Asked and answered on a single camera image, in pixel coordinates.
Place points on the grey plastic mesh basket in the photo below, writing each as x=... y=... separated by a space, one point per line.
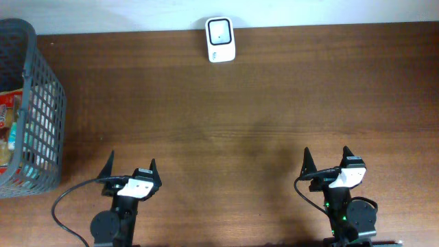
x=37 y=160

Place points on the orange spaghetti pasta packet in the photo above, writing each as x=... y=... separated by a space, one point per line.
x=10 y=104

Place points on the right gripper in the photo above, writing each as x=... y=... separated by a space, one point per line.
x=309 y=166

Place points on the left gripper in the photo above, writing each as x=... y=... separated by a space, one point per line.
x=157 y=183

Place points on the white barcode scanner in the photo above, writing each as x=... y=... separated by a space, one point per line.
x=220 y=39

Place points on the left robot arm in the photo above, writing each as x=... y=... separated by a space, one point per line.
x=115 y=227

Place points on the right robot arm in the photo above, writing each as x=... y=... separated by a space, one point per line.
x=352 y=219

